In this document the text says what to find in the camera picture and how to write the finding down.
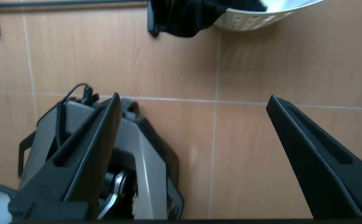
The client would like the white laundry basket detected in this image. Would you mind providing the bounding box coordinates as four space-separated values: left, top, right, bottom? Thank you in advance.
213 0 325 32

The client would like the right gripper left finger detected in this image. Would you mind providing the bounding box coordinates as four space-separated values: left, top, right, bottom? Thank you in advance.
8 92 123 220

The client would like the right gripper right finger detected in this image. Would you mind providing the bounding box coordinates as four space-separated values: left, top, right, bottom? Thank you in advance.
266 95 362 218

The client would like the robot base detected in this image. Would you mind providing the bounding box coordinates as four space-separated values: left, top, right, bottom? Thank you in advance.
0 82 185 220

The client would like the black garment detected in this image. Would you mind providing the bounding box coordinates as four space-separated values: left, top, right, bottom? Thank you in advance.
151 0 267 39

